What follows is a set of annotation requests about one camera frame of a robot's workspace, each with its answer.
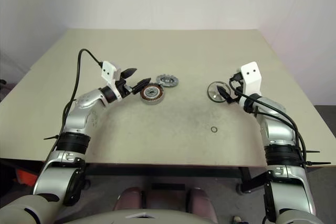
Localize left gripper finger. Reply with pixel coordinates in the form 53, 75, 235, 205
131, 77, 152, 95
122, 68, 138, 79

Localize orange floor object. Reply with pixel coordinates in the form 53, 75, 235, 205
15, 168, 39, 187

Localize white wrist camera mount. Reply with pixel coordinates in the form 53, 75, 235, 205
237, 61, 263, 107
100, 60, 127, 102

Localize grey robot torso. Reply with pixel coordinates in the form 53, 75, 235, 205
61, 209, 220, 224

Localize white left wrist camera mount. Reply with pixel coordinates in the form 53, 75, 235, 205
100, 60, 127, 102

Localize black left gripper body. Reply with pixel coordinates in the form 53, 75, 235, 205
115, 78, 134, 99

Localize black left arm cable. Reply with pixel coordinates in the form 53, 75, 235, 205
54, 48, 103, 156

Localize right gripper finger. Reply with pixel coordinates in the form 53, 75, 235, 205
217, 87, 233, 103

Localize grey toothed gear disc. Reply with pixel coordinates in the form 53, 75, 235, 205
155, 73, 180, 87

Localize motor stator with copper windings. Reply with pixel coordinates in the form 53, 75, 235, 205
139, 82, 166, 106

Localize shiny silver spoked rotor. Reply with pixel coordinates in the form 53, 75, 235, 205
206, 80, 229, 103

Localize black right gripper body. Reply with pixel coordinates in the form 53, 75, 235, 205
227, 72, 245, 104

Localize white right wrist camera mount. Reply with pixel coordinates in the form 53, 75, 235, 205
237, 61, 263, 107

